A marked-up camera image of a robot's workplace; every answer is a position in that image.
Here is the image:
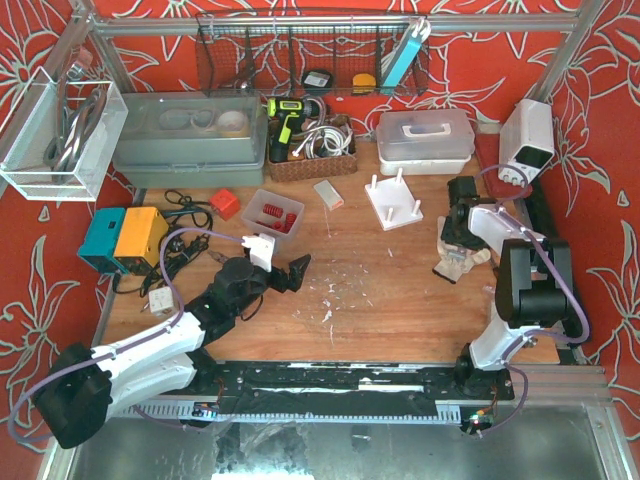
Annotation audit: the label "green cordless drill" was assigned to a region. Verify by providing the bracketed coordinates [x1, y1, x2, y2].
[267, 97, 324, 163]

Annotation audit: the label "black wire wall basket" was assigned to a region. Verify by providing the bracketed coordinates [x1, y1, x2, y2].
[195, 7, 429, 97]

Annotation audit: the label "teal and yellow box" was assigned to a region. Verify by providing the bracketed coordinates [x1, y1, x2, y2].
[77, 206, 169, 276]

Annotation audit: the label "white plastic storage box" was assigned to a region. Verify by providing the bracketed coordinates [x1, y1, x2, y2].
[376, 109, 475, 176]

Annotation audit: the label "black tangled power cables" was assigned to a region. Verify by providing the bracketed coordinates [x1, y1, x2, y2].
[112, 189, 264, 324]

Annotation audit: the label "white bench power supply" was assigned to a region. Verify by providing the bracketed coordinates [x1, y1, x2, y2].
[498, 99, 554, 186]

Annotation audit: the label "orange handled screwdriver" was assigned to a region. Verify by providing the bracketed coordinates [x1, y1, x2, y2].
[207, 250, 229, 265]

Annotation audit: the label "grey plastic toolbox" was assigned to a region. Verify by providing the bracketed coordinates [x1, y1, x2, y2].
[112, 92, 268, 189]

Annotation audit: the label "clear bin of springs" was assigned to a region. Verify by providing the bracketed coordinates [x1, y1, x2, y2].
[241, 189, 305, 244]

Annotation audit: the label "clear acrylic wall box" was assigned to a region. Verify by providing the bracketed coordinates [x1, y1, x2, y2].
[1, 68, 128, 202]

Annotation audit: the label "large red spring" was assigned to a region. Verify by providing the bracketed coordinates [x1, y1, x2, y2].
[262, 203, 283, 218]

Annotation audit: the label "white power adapter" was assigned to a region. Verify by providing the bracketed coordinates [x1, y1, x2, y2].
[142, 286, 177, 318]

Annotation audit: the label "wicker basket with cables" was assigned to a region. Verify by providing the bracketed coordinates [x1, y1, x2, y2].
[265, 139, 358, 182]

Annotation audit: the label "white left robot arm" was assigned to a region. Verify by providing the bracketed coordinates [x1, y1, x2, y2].
[33, 255, 311, 449]

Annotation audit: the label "white peg base plate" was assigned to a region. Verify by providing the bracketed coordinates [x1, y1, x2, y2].
[364, 168, 424, 231]

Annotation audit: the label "small red cube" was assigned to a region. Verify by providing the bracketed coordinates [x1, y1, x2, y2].
[209, 188, 241, 221]

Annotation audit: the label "red plastic tool case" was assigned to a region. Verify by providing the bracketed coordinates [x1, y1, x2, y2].
[473, 133, 535, 199]

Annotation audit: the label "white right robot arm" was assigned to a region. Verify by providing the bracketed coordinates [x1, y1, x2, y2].
[441, 176, 590, 397]

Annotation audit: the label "white cotton work glove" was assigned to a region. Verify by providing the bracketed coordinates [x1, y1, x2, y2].
[432, 216, 491, 284]

